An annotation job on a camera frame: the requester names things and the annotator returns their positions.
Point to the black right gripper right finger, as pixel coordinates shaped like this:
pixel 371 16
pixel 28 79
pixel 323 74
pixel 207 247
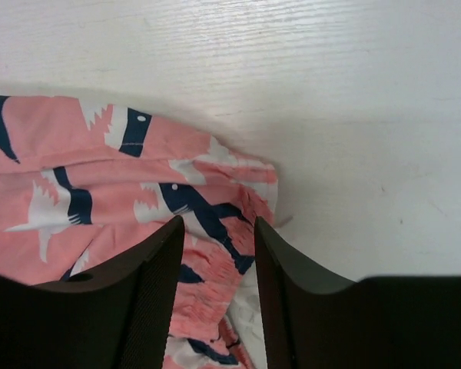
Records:
pixel 315 318

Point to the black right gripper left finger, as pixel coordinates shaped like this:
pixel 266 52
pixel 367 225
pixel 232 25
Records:
pixel 115 315

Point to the pink shark print shorts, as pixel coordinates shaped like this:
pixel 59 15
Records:
pixel 82 182

